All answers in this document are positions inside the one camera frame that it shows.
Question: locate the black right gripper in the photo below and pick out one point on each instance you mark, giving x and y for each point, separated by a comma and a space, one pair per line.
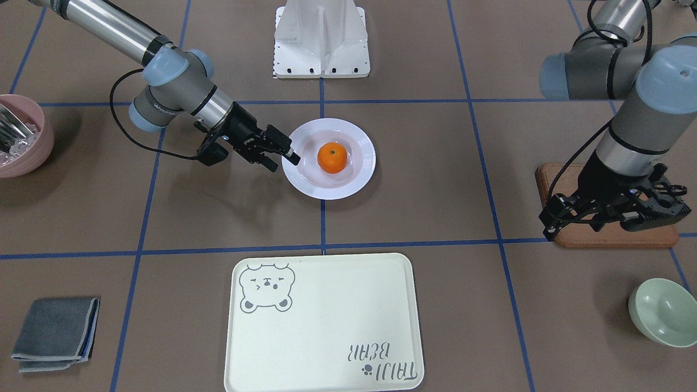
240, 129

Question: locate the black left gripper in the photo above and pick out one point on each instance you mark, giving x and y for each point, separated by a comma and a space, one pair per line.
603, 190

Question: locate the orange fruit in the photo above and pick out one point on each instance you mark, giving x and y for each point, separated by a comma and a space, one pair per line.
332, 157

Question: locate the white plate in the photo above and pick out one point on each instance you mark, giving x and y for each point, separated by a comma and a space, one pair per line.
310, 179

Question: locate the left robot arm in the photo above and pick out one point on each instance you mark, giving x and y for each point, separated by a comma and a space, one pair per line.
615, 59

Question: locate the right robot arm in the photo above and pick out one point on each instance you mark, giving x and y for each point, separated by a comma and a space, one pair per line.
177, 82

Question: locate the cream bear tray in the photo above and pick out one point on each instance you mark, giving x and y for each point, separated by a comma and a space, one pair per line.
324, 323

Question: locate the wooden cutting board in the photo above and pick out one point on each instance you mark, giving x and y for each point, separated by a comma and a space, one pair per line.
579, 236

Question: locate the green bowl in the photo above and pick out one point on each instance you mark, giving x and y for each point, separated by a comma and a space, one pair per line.
664, 312

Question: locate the pink bowl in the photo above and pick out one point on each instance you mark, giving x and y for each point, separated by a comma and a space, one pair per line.
38, 151

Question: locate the clear ice cubes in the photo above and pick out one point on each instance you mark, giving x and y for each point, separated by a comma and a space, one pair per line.
21, 147

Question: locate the metal scoop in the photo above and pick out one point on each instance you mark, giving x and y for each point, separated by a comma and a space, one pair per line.
13, 130

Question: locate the grey folded cloth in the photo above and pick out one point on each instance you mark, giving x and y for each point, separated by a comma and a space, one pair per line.
56, 334

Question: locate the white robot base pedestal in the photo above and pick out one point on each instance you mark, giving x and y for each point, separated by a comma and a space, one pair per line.
320, 39

